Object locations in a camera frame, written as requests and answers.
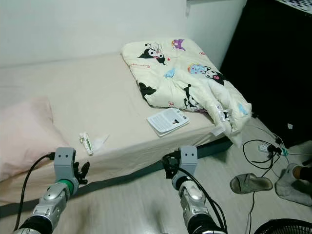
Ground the white paperback book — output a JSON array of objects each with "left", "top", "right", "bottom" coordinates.
[{"left": 146, "top": 107, "right": 190, "bottom": 136}]

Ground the pink dotted pillow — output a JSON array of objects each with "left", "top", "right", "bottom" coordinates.
[{"left": 0, "top": 95, "right": 59, "bottom": 181}]

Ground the cream cartoon print comforter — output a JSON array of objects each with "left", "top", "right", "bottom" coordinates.
[{"left": 121, "top": 38, "right": 253, "bottom": 147}]

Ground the white green tube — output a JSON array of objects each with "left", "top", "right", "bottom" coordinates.
[{"left": 79, "top": 132, "right": 94, "bottom": 156}]

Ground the clear plastic wrapper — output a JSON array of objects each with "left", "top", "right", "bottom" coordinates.
[{"left": 92, "top": 134, "right": 110, "bottom": 149}]

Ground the beige sheeted mattress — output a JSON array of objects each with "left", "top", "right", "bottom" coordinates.
[{"left": 0, "top": 51, "right": 254, "bottom": 205}]

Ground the grey slipper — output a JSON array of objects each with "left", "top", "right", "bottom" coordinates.
[{"left": 230, "top": 173, "right": 273, "bottom": 195}]

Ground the white power strip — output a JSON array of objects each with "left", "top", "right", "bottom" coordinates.
[{"left": 258, "top": 142, "right": 276, "bottom": 153}]

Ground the grey socked person foot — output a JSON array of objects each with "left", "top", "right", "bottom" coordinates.
[{"left": 275, "top": 163, "right": 312, "bottom": 206}]

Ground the black floor fan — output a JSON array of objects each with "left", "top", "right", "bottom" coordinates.
[{"left": 253, "top": 218, "right": 312, "bottom": 234}]

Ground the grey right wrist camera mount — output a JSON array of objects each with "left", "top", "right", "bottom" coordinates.
[{"left": 179, "top": 145, "right": 198, "bottom": 177}]

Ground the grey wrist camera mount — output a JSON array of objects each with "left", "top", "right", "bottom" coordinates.
[
  {"left": 54, "top": 147, "right": 78, "bottom": 183},
  {"left": 179, "top": 145, "right": 198, "bottom": 177}
]

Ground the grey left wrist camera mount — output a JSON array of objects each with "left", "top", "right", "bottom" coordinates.
[{"left": 54, "top": 147, "right": 78, "bottom": 183}]

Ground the dark teal bed frame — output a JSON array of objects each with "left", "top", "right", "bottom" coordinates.
[{"left": 0, "top": 136, "right": 234, "bottom": 218}]

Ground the black floor cable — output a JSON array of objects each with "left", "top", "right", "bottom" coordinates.
[{"left": 243, "top": 139, "right": 282, "bottom": 169}]

